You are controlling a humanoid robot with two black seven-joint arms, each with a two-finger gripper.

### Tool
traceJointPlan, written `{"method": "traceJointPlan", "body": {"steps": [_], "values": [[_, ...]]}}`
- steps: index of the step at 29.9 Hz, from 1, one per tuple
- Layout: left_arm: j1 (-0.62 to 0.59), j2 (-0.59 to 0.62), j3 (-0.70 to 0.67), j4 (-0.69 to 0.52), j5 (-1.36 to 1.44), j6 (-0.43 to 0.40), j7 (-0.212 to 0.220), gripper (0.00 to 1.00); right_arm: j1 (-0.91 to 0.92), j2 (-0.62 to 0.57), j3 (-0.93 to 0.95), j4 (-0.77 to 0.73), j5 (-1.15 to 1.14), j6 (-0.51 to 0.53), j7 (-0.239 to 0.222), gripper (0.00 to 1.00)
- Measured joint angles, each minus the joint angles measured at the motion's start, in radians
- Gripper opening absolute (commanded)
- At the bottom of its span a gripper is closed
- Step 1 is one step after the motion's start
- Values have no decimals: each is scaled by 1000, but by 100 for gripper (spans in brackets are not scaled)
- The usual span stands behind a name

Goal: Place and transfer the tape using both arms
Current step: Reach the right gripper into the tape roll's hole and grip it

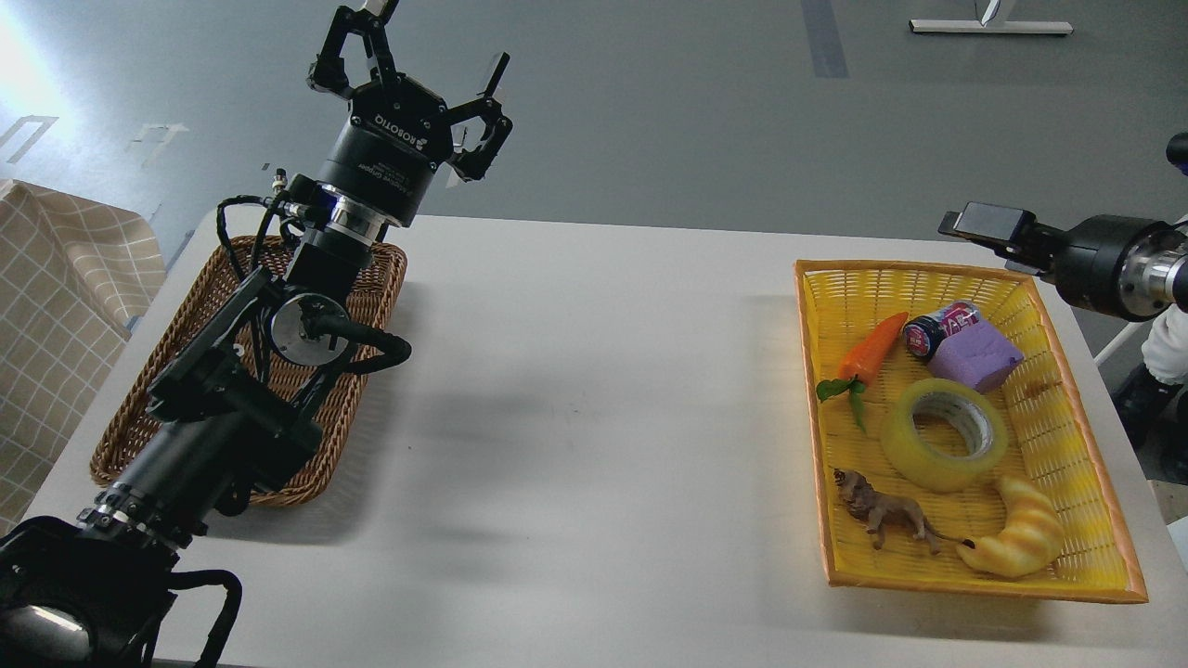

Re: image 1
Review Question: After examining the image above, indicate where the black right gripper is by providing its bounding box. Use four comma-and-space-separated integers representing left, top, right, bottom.
937, 201, 1173, 322

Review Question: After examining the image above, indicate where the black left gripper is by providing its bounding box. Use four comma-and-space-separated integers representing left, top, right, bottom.
307, 0, 514, 228

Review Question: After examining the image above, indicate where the yellow tape roll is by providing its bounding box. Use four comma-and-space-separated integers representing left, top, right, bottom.
880, 378, 1009, 492

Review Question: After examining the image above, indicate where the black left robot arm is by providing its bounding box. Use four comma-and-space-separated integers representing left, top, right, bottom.
4, 1, 513, 667

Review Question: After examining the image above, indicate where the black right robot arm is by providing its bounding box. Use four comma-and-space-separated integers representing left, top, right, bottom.
937, 201, 1187, 323

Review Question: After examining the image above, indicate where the purple foam block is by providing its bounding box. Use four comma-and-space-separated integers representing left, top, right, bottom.
925, 321, 1026, 393

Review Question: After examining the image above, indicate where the small dark can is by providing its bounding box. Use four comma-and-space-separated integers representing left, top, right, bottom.
902, 300, 982, 361

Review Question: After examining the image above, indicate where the orange toy carrot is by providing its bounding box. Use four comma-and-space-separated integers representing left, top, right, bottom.
814, 311, 909, 435

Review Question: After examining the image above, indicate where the white metal stand base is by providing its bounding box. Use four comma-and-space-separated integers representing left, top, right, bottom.
908, 1, 1075, 37

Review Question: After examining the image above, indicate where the person in white clothes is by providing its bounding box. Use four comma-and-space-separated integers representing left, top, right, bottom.
1111, 305, 1187, 483

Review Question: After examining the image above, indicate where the yellow plastic basket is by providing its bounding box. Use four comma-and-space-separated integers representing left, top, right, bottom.
794, 261, 1146, 604

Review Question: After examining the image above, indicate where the brown toy lion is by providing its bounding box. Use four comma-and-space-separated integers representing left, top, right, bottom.
832, 467, 942, 555

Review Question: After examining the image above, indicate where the yellow toy croissant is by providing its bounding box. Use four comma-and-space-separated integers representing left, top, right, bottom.
955, 474, 1064, 579

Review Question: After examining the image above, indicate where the beige checkered cloth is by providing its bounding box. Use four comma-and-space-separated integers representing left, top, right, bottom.
1, 179, 165, 530

